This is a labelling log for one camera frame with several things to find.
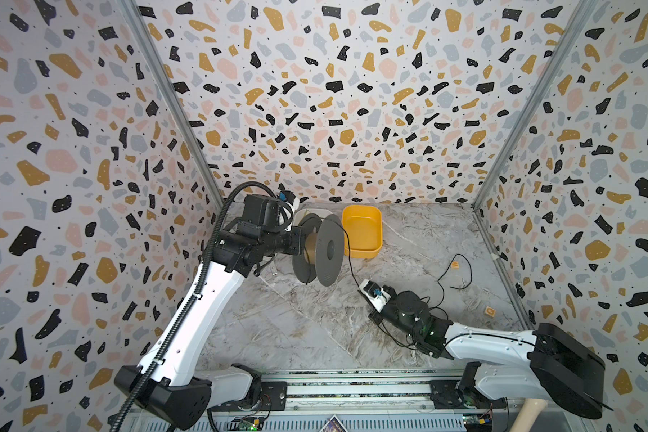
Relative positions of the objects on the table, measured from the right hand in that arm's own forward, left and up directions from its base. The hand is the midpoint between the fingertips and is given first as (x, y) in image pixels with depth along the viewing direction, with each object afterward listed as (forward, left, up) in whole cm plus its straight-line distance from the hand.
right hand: (359, 285), depth 78 cm
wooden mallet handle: (-29, -44, -13) cm, 54 cm away
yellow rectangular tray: (+36, -4, -16) cm, 39 cm away
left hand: (+6, +14, +18) cm, 23 cm away
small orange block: (+17, -37, -16) cm, 44 cm away
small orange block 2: (0, -45, -16) cm, 47 cm away
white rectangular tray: (+12, +16, +18) cm, 27 cm away
